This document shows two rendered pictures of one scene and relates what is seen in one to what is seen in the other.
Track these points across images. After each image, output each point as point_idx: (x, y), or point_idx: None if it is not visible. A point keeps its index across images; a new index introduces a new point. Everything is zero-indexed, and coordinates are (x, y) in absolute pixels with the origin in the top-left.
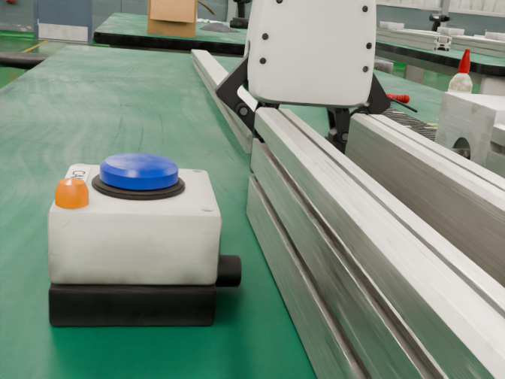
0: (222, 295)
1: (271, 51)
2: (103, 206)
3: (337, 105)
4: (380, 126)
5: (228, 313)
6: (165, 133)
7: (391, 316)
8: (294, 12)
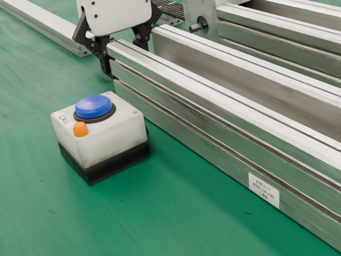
0: None
1: (99, 9)
2: (95, 129)
3: (138, 24)
4: (172, 35)
5: (151, 149)
6: (21, 61)
7: (232, 127)
8: None
